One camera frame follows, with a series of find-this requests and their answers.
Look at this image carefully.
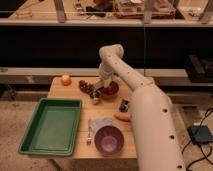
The dark grape bunch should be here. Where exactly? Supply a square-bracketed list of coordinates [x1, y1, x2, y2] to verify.
[79, 80, 94, 94]

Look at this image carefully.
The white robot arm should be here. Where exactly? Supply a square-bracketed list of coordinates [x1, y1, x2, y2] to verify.
[99, 44, 186, 171]

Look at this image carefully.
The metal fork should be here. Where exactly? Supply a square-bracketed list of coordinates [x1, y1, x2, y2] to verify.
[87, 119, 92, 145]

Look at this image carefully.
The green plastic tray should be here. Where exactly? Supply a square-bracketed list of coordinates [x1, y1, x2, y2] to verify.
[18, 98, 82, 157]

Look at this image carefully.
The orange fruit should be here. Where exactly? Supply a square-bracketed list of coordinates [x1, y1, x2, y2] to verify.
[61, 75, 72, 86]

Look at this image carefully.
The small black toy car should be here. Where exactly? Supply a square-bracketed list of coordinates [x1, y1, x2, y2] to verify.
[119, 99, 129, 112]

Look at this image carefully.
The light blue cloth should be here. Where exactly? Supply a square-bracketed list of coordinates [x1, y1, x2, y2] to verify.
[89, 118, 113, 134]

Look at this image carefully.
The black box on floor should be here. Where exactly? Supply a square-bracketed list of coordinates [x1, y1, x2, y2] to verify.
[188, 125, 213, 144]

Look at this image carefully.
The wooden table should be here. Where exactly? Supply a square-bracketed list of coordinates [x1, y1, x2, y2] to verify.
[48, 77, 136, 159]

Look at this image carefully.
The red bowl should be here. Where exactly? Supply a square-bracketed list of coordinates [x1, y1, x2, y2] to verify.
[100, 81, 119, 97]

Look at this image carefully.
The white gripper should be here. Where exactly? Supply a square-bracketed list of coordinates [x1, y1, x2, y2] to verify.
[98, 65, 114, 88]

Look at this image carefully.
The small metal cup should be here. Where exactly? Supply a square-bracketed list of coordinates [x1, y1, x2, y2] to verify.
[90, 92, 100, 105]

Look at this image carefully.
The purple bowl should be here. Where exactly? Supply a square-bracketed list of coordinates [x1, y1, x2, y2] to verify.
[94, 125, 124, 156]

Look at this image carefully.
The orange carrot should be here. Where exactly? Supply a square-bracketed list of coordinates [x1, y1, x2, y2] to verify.
[114, 114, 130, 122]

